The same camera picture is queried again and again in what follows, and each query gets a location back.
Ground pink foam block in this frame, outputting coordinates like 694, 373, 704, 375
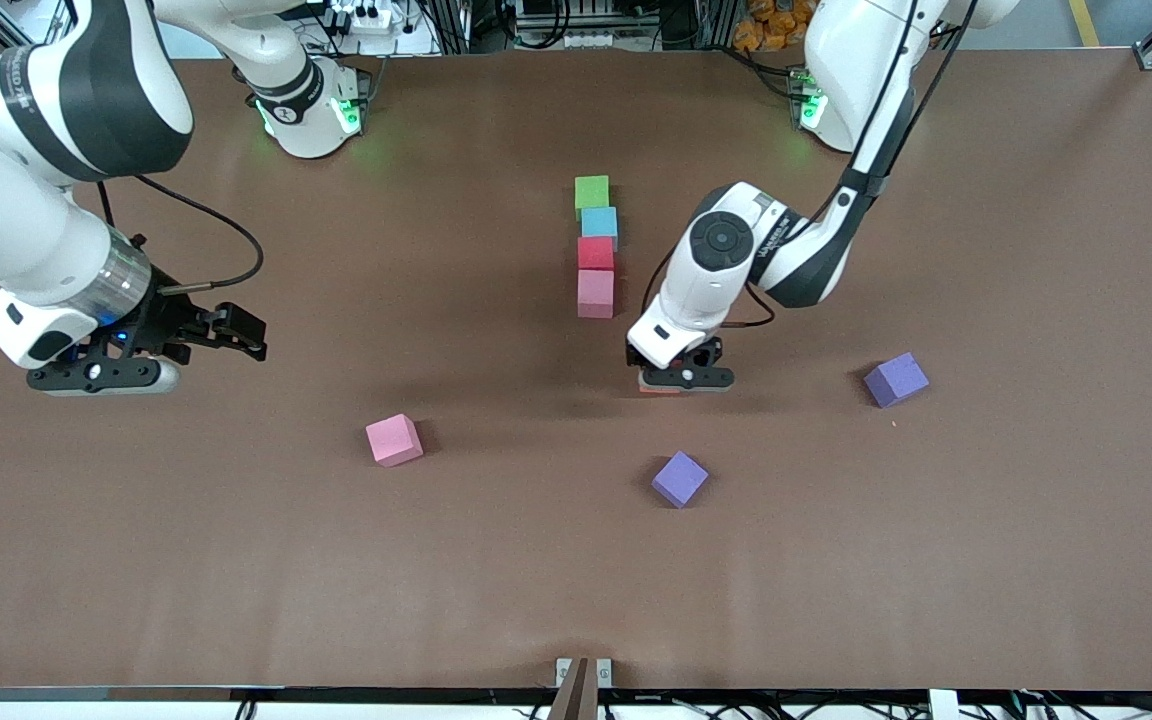
577, 269, 616, 319
365, 413, 425, 469

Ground blue foam block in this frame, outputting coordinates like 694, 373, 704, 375
581, 206, 619, 251

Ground purple foam block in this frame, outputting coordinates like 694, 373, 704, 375
651, 450, 710, 510
863, 352, 931, 409

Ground white power strip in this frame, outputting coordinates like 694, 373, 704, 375
324, 0, 409, 31

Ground orange bagged items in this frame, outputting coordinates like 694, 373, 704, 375
733, 0, 809, 53

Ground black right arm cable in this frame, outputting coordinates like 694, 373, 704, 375
94, 175, 265, 294

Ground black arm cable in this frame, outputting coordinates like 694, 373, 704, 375
644, 0, 977, 331
94, 175, 265, 294

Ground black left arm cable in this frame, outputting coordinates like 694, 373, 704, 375
644, 0, 977, 331

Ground black base cable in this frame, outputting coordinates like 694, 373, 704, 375
731, 45, 802, 101

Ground small metal bracket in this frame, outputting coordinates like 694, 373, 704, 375
555, 657, 614, 689

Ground equipment rack with cables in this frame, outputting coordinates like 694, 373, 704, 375
511, 0, 667, 51

